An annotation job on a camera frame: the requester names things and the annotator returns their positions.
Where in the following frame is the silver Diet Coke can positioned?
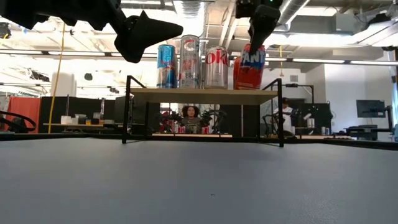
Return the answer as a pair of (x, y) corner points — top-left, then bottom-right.
(203, 45), (230, 90)

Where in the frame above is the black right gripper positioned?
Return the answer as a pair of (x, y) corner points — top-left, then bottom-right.
(234, 0), (284, 54)

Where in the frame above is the wooden shelf with black frame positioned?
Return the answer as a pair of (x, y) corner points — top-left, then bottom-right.
(121, 74), (284, 148)

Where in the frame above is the red Fanta can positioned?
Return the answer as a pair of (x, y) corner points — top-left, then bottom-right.
(234, 43), (267, 91)

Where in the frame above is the blue silver Red Bull can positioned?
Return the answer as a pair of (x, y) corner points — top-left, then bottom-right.
(155, 44), (179, 90)

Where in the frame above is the silver ceiling duct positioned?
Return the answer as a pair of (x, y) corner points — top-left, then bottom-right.
(273, 0), (312, 32)

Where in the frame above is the blue-grey table mat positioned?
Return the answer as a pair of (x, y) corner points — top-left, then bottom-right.
(0, 136), (398, 224)

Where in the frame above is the yellow hanging cord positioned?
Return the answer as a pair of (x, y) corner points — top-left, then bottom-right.
(279, 45), (285, 78)

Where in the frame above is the orange partition panel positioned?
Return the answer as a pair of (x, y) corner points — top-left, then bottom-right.
(5, 96), (42, 134)

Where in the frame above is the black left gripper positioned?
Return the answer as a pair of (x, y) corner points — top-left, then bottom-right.
(74, 0), (184, 64)

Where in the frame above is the dark desk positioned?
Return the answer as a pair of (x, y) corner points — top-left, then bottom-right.
(343, 124), (394, 141)

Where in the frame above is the white Celsius can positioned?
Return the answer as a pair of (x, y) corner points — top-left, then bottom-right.
(178, 34), (202, 90)

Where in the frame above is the yellow hanging cable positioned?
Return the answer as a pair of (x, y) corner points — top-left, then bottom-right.
(47, 22), (67, 134)

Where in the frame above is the black computer monitor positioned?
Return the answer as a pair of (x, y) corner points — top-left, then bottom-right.
(356, 99), (386, 119)

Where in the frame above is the person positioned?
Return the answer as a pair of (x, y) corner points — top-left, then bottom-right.
(180, 105), (202, 134)
(272, 96), (295, 138)

